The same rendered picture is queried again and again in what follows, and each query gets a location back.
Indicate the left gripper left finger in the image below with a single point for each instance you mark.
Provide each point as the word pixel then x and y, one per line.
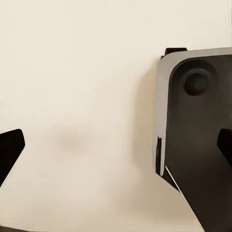
pixel 11 145

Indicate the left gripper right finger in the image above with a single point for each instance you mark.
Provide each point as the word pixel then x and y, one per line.
pixel 224 143

